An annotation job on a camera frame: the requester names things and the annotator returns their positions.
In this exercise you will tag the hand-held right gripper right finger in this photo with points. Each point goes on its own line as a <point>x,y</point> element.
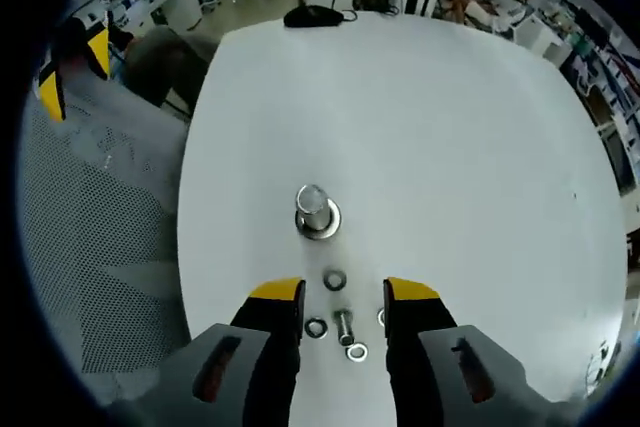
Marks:
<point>420,317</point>

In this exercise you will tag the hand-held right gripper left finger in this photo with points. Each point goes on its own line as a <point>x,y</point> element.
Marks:
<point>270,317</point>

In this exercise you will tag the small steel washer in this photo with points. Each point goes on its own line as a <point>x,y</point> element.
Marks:
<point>308,328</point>
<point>380,317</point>
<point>326,281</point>
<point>349,352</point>

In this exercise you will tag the small steel threaded stud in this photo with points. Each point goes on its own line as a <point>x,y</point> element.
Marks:
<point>343,327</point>

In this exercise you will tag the large steel threaded stud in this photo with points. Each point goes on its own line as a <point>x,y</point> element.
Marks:
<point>311,199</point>

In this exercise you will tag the dark grey chair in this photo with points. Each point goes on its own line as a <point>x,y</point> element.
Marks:
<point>160,62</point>

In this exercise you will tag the grey mesh office chair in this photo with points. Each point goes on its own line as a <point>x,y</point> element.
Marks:
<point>100,247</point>

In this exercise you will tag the black computer mouse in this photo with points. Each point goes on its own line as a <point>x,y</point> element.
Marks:
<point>315,16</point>

